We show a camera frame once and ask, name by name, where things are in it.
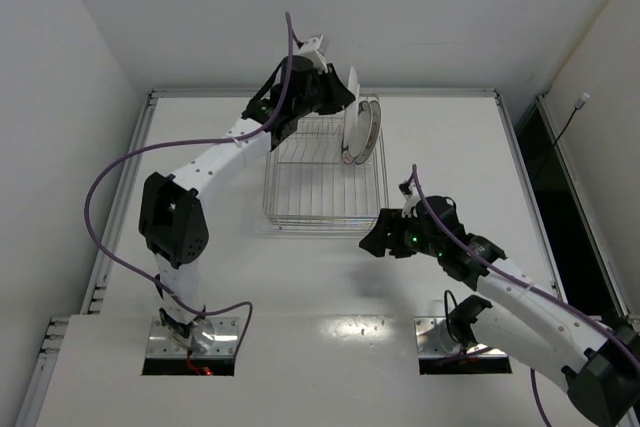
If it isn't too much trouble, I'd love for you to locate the dark green rimmed plate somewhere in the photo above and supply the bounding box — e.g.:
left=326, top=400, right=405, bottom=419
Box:
left=342, top=100, right=370, bottom=165

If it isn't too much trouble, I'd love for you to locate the orange sunburst plate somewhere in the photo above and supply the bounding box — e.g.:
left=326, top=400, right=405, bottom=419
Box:
left=341, top=66, right=360, bottom=164

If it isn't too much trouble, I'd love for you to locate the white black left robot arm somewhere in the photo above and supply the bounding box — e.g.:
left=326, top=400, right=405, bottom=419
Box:
left=139, top=55, right=360, bottom=349

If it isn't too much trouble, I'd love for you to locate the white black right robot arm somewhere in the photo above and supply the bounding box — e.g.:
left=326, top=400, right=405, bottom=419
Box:
left=359, top=196, right=639, bottom=426

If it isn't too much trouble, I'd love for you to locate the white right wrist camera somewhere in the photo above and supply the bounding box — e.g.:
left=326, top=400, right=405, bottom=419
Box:
left=399, top=179, right=421, bottom=218

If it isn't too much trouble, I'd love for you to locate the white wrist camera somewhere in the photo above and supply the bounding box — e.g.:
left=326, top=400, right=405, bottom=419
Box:
left=297, top=34, right=329, bottom=72
left=399, top=179, right=421, bottom=218

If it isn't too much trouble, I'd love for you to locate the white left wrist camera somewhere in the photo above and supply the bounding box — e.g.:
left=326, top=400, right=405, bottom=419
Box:
left=297, top=34, right=329, bottom=72

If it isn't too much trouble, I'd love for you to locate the steel wire dish rack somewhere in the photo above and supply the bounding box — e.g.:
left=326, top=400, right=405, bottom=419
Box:
left=263, top=112, right=389, bottom=235

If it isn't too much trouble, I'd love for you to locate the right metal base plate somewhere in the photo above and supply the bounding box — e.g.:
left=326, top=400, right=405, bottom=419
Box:
left=414, top=316, right=508, bottom=364

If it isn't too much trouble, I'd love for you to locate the metal base plate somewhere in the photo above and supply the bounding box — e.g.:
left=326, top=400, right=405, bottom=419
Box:
left=145, top=317, right=240, bottom=360
left=414, top=316, right=508, bottom=364

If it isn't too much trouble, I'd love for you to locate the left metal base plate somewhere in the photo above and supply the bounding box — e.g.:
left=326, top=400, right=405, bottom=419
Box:
left=145, top=317, right=240, bottom=360

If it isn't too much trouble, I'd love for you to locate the black cable with white plug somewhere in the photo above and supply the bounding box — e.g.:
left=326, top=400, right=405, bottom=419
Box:
left=553, top=91, right=591, bottom=146

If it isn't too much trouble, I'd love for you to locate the aluminium table frame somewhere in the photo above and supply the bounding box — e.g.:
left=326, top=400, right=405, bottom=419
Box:
left=37, top=89, right=584, bottom=426

